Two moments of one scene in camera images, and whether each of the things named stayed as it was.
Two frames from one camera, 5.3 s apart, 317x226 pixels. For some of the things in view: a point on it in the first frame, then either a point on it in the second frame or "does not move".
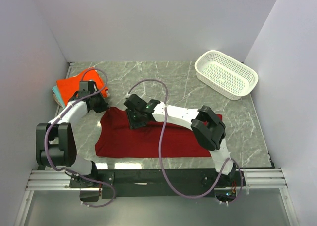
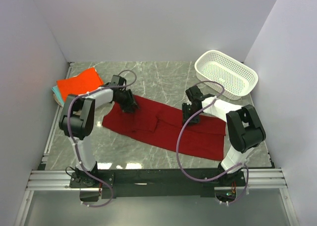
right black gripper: (132, 124) -> (185, 107)
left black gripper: (104, 105) -> (131, 102)
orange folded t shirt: (69, 86) does not move
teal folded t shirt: (55, 90) does not move
